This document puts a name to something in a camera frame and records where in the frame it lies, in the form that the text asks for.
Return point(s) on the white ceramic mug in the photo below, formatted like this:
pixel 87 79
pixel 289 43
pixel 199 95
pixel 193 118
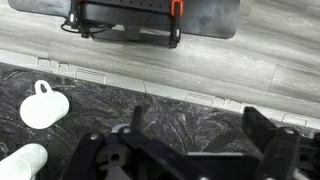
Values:
pixel 23 163
pixel 43 108

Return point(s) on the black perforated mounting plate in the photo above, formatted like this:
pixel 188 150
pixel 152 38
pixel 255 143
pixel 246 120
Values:
pixel 133 6

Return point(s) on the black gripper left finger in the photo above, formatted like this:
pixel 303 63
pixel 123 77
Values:
pixel 90 156

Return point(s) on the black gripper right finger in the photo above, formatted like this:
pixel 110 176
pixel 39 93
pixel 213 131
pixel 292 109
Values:
pixel 283 150

